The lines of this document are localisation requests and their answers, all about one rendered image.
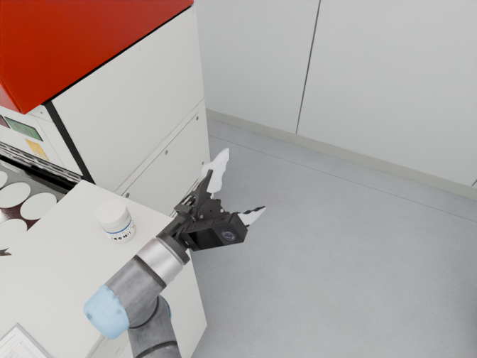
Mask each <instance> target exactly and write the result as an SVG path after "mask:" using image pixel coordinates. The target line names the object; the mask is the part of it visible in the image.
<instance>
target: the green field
mask: <svg viewBox="0 0 477 358"><path fill-rule="evenodd" d="M6 120H7V122H8V123H9V124H10V125H11V127H12V129H13V130H16V131H19V132H21V133H23V134H26V135H28V136H31V137H33V138H35V139H38V140H40V138H39V137H38V135H37V133H36V132H35V130H34V129H32V128H29V127H27V126H24V125H22V124H19V123H16V122H14V121H11V120H9V119H6Z"/></svg>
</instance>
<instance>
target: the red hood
mask: <svg viewBox="0 0 477 358"><path fill-rule="evenodd" d="M193 3H194V0H0V106H1V107H4V108H7V109H10V110H12V111H15V112H18V113H20V114H23V115H25V114H27V113H29V112H30V111H31V110H33V109H35V108H36V107H37V106H39V105H40V104H42V103H43V102H45V101H46V100H48V99H50V98H51V97H52V96H54V95H55V94H57V93H58V92H60V91H61V90H63V89H65V88H66V87H67V86H69V85H71V84H72V83H73V82H75V81H76V80H78V79H79V78H81V77H83V76H84V75H86V74H87V73H88V72H90V71H92V70H93V69H94V68H96V67H98V66H99V65H101V64H102V63H104V62H105V61H107V60H108V59H109V58H111V57H113V56H114V55H116V54H117V53H119V52H121V51H122V50H123V49H125V48H127V47H128V46H130V45H131V44H132V43H134V42H136V41H137V40H138V39H140V38H142V37H143V36H144V35H146V34H147V33H149V32H151V31H152V30H154V29H155V28H157V27H158V26H160V25H161V24H163V23H165V22H166V21H167V20H169V19H170V18H172V17H173V16H175V15H176V14H178V13H179V12H181V11H182V10H184V9H186V8H187V7H188V6H190V5H192V4H193Z"/></svg>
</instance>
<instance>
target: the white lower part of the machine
mask: <svg viewBox="0 0 477 358"><path fill-rule="evenodd" d="M208 163H211V162H210V155H209V140H208V132H207V118H206V110H205V103H204V98H203V99H202V100H201V101H200V102H199V103H198V104H197V105H196V106H195V107H194V108H193V109H192V110H191V112H190V113H189V114H188V115H187V116H186V117H185V118H184V119H183V120H182V121H181V122H180V123H179V124H178V125H177V126H176V127H175V128H174V129H173V130H172V131H171V132H170V133H169V134H168V135H167V136H166V137H165V138H164V139H163V141H162V142H161V143H160V144H159V145H158V146H157V147H156V148H155V149H154V150H153V151H152V152H151V153H150V154H149V156H148V157H147V158H146V159H145V160H144V161H143V162H142V163H141V164H140V165H139V166H138V167H137V168H136V169H135V170H134V172H132V174H130V176H128V177H127V179H125V181H123V182H122V184H121V185H120V186H119V187H118V188H117V189H116V190H115V191H114V193H116V194H117V195H120V196H122V197H125V198H127V199H129V200H132V201H134V202H137V203H138V204H141V205H143V206H146V207H148V208H151V209H152V210H155V211H157V212H160V213H162V214H164V215H167V216H169V217H171V218H174V219H175V218H176V216H177V213H176V211H175V210H174V209H173V208H174V207H175V206H176V205H177V204H178V203H180V202H181V201H182V200H183V199H184V198H185V197H186V196H187V195H189V194H190V193H191V192H192V191H196V189H197V186H198V185H199V183H200V182H201V181H202V180H203V179H204V178H203V176H202V168H203V166H204V165H206V164H208Z"/></svg>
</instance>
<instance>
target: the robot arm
mask: <svg viewBox="0 0 477 358"><path fill-rule="evenodd" d="M229 159H230V153H229V148H225V149H224V150H223V151H222V152H221V153H220V154H219V155H218V156H217V157H216V158H215V159H214V161H213V162H211V163H208V164H206V165H204V166H203V168H202V176H203V178H204V179H203V180H202V181H201V182H200V183H199V185H198V186H197V189H196V191H192V192H191V193H190V194H189V195H187V196H186V197H185V198H184V199H183V200H182V201H181V202H180V203H178V204H177V205H176V206H175V207H174V208H173V209H174V210H175V211H176V213H177V216H176V218H175V219H174V220H173V221H171V222H170V223H169V224H168V225H167V226H166V227H165V228H164V229H163V230H162V231H161V232H159V233H158V234H157V235H156V236H155V237H156V238H152V239H151V240H150V241H149V242H148V243H147V244H146V245H145V246H143V247H142V248H141V249H140V250H139V251H138V252H137V253H136V255H135V256H134V257H133V258H131V259H130V260H129V261H128V262H127V263H126V264H125V265H124V266H122V267H121V268H120V269H119V270H118V271H117V272H116V273H115V274H114V275H113V276H112V277H111V278H110V279H109V280H108V281H107V282H106V283H105V284H104V285H101V286H100V287H99V288H98V291H97V292H96V293H95V294H94V295H93V296H92V297H91V298H90V299H89V300H88V301H87V302H86V303H85V304H84V314H85V315H86V317H87V318H88V320H89V321H90V322H91V324H93V326H95V327H96V328H97V329H98V331H100V333H102V334H103V335H104V336H106V337H108V338H109V339H116V338H117V337H118V336H119V335H120V334H121V333H122V332H123V331H128V337H129V340H130V344H131V350H132V354H133V358H182V357H181V354H180V350H179V347H178V344H177V339H176V336H175V332H174V330H173V327H172V323H171V320H172V312H171V309H170V306H169V304H168V302H167V301H166V299H164V297H162V296H161V295H160V293H161V292H162V291H163V290H164V289H165V288H166V287H167V285H168V284H169V283H170V282H171V281H173V280H174V278H175V277H176V275H178V274H179V272H181V270H183V265H184V266H185V265H186V264H187V263H188V262H189V261H190V257H189V256H188V254H187V253H186V251H187V249H189V248H191V250H193V251H200V250H205V249H212V248H216V247H221V246H228V245H232V244H239V243H243V242H244V240H245V238H246V235H247V233H248V229H247V227H249V226H250V224H252V223H253V222H255V221H256V220H257V219H258V218H259V217H260V216H261V214H262V213H263V212H264V211H265V209H266V207H265V206H262V207H257V208H256V209H254V210H247V211H246V212H244V213H241V212H233V213H231V214H230V212H227V211H224V209H223V207H222V206H221V205H220V204H221V200H220V199H215V200H214V199H211V198H210V197H211V195H212V193H214V192H217V191H220V190H221V185H222V180H221V178H222V175H223V173H224V172H225V170H226V164H227V162H228V160H229ZM189 196H191V198H190V199H189V200H188V201H187V202H186V203H185V204H183V205H182V203H183V202H184V201H185V200H186V199H187V198H188V197H189ZM194 197H195V198H194ZM189 201H190V202H191V203H190V204H189V205H187V203H188V202H189Z"/></svg>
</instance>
